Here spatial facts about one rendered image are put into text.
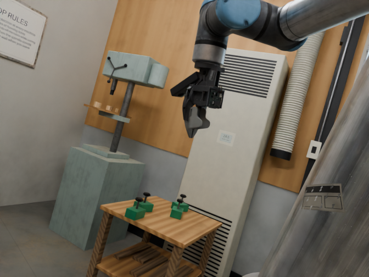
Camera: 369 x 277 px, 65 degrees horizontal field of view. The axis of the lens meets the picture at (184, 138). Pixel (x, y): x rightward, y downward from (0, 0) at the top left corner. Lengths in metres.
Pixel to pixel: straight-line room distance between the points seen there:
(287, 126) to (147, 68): 1.16
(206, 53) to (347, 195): 0.62
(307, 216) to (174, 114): 2.49
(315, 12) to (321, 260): 0.49
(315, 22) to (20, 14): 2.42
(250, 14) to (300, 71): 1.65
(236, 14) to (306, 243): 0.53
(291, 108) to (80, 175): 1.70
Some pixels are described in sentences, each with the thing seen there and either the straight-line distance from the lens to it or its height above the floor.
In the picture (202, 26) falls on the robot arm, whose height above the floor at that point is 1.36.
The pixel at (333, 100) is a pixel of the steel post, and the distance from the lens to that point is 2.38.
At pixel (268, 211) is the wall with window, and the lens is 2.46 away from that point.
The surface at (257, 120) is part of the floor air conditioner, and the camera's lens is 2.17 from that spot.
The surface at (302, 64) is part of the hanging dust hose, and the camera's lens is 2.35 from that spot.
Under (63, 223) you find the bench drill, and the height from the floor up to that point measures 0.10.
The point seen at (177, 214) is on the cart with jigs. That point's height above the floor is 0.56.
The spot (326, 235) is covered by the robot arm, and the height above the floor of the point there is 1.02.
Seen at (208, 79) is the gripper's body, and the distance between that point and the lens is 0.81.
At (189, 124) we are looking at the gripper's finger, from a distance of 0.83.
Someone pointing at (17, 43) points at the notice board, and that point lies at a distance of 2.78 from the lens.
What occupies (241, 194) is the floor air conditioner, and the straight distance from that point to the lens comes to 2.18.
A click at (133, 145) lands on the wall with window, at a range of 2.94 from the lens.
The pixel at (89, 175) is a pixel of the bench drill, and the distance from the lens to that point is 2.39.
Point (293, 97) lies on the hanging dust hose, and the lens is 2.29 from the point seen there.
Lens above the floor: 1.07
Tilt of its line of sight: 1 degrees down
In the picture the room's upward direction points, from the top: 16 degrees clockwise
